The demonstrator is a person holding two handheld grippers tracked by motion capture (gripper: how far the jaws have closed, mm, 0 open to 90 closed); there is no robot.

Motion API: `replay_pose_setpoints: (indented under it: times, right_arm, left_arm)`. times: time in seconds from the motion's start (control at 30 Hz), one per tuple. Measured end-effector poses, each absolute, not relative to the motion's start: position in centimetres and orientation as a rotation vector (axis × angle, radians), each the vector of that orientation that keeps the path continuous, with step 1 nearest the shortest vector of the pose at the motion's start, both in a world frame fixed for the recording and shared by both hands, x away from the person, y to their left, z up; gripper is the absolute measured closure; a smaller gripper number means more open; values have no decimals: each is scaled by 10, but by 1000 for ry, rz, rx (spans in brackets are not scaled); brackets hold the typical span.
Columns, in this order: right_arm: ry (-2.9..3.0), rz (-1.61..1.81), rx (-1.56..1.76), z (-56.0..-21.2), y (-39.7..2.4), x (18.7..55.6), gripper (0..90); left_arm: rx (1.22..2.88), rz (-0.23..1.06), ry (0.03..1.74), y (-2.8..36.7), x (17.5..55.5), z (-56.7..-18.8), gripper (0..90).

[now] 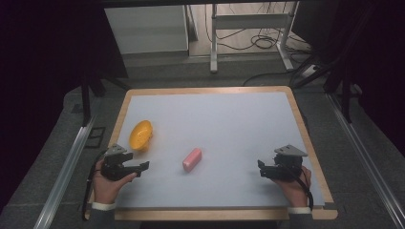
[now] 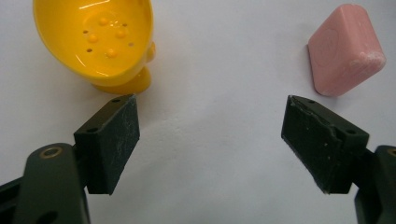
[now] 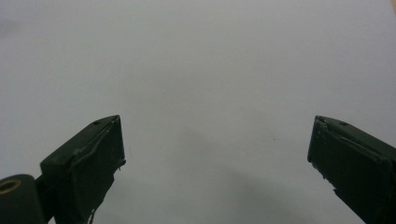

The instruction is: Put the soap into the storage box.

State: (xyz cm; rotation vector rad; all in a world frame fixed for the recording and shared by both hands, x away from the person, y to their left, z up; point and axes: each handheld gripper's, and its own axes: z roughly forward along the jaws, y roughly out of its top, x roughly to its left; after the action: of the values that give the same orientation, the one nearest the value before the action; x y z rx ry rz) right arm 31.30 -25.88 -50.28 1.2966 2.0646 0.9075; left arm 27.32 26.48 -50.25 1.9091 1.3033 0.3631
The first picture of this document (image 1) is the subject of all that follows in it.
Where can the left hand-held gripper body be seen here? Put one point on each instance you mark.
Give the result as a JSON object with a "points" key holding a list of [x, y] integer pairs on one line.
{"points": [[111, 165]]}

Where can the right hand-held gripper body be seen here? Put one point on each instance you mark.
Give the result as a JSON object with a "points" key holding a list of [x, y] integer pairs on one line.
{"points": [[288, 165]]}

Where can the yellow plastic bowl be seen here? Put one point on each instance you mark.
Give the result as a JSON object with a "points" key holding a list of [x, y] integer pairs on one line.
{"points": [[140, 135]]}

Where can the pink soap bar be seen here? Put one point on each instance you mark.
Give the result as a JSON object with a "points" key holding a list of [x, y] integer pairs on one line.
{"points": [[192, 160]]}

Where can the person's left hand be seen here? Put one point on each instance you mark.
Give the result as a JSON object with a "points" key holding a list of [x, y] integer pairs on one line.
{"points": [[106, 187]]}

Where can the person's right hand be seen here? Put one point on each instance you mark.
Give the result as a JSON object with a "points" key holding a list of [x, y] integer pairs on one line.
{"points": [[294, 191]]}

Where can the black floor grate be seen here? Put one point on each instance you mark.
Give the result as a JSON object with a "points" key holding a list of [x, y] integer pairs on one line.
{"points": [[95, 137]]}

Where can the white table mat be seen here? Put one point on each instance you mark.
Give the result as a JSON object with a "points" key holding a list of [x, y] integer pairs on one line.
{"points": [[223, 133]]}

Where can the black metal stand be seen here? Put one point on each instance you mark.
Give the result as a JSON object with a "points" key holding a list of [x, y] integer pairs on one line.
{"points": [[86, 95], [345, 92]]}

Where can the white power strip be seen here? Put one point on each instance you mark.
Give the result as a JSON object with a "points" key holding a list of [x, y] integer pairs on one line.
{"points": [[309, 71]]}

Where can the grey cabinet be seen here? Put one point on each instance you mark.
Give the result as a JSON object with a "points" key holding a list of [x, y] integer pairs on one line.
{"points": [[149, 28]]}

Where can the aluminium rail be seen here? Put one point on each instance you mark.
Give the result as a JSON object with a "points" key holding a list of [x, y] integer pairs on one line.
{"points": [[63, 178], [369, 165]]}

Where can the white desk frame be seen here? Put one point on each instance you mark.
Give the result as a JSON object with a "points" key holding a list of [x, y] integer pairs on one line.
{"points": [[251, 22]]}

